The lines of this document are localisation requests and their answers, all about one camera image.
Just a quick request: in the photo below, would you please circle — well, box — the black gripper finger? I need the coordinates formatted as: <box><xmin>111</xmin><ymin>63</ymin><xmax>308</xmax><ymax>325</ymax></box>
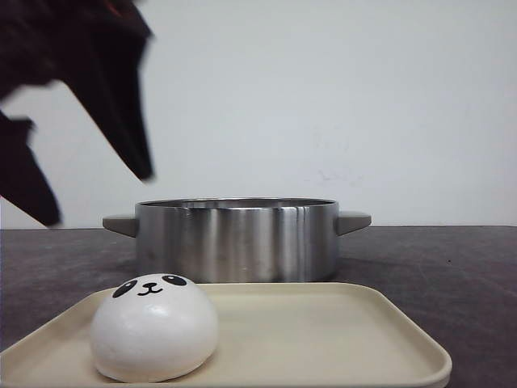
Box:
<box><xmin>1</xmin><ymin>114</ymin><xmax>61</xmax><ymax>226</ymax></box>

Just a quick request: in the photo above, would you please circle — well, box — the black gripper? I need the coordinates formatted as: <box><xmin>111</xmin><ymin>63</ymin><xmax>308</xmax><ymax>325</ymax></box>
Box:
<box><xmin>1</xmin><ymin>1</ymin><xmax>154</xmax><ymax>180</ymax></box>

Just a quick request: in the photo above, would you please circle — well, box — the panda bun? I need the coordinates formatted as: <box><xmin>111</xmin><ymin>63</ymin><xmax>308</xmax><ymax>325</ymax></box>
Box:
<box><xmin>90</xmin><ymin>273</ymin><xmax>219</xmax><ymax>383</ymax></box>

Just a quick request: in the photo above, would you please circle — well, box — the stainless steel steamer pot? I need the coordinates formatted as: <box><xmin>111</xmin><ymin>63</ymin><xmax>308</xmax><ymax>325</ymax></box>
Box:
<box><xmin>102</xmin><ymin>197</ymin><xmax>372</xmax><ymax>283</ymax></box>

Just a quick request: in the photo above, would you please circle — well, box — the cream plastic tray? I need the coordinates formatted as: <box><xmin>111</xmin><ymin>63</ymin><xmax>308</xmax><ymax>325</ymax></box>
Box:
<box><xmin>1</xmin><ymin>283</ymin><xmax>452</xmax><ymax>387</ymax></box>

